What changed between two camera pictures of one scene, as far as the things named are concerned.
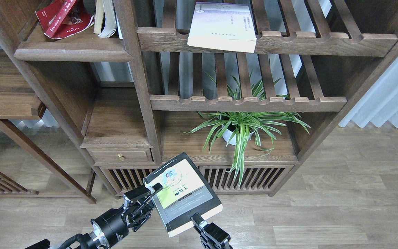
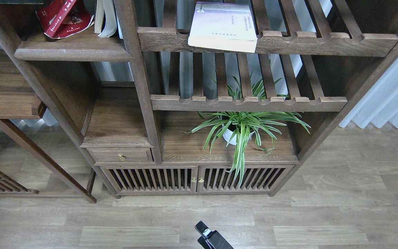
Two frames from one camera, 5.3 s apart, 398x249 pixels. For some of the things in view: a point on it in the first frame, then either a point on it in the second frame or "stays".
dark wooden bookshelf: x=243 y=86 stays
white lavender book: x=227 y=26 stays
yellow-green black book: x=185 y=193 to x=10 y=2
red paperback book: x=58 y=20 stays
